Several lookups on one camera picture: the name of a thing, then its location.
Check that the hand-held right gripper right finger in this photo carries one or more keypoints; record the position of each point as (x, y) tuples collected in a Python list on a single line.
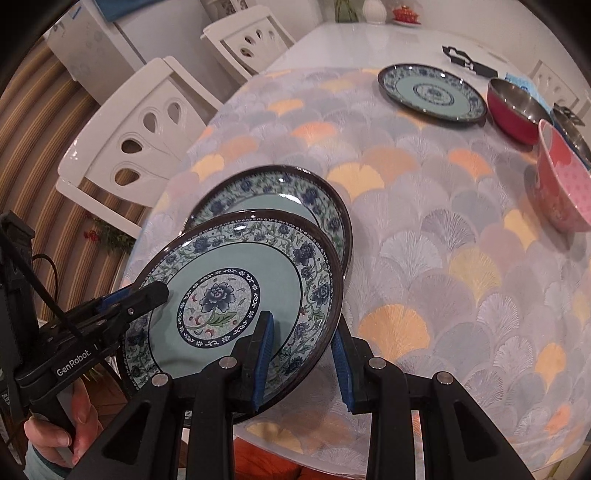
[(341, 364)]

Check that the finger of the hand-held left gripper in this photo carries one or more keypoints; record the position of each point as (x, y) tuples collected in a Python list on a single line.
[(134, 314), (154, 291)]

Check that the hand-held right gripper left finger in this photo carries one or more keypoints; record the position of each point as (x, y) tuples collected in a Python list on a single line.
[(263, 350)]

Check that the teal floral ceramic plate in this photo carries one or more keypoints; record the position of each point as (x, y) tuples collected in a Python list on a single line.
[(277, 194), (286, 277), (434, 92)]

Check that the blue steel bowl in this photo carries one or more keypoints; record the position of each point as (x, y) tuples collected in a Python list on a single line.
[(577, 134)]

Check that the person's left hand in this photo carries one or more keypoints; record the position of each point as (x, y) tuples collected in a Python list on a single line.
[(51, 434)]

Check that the red berry plant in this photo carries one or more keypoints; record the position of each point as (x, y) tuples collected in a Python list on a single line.
[(104, 235)]

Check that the white wooden chair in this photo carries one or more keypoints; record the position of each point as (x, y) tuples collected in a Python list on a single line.
[(111, 161), (554, 76), (231, 41)]

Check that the pink dotted bowl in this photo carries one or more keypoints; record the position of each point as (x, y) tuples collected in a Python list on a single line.
[(561, 194)]

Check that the red steel bowl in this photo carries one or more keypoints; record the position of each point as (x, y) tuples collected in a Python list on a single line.
[(508, 117)]

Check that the blue tissue pack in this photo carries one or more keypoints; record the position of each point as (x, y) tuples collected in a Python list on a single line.
[(521, 83)]

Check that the white vase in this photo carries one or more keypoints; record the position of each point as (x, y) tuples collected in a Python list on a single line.
[(374, 11)]

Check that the black plastic bracket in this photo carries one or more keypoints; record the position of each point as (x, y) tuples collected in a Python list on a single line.
[(461, 57)]

